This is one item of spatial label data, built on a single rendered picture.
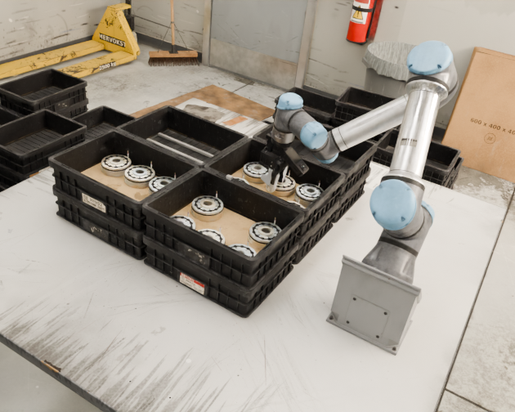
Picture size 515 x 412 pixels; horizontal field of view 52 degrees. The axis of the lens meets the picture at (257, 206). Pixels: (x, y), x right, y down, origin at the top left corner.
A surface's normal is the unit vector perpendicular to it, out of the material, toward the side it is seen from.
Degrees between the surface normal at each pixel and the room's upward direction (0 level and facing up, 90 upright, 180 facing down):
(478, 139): 75
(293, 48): 90
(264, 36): 90
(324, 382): 0
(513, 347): 0
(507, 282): 0
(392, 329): 90
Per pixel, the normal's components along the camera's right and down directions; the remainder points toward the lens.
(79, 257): 0.11, -0.82
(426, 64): -0.42, -0.44
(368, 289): -0.51, 0.44
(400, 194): -0.49, -0.21
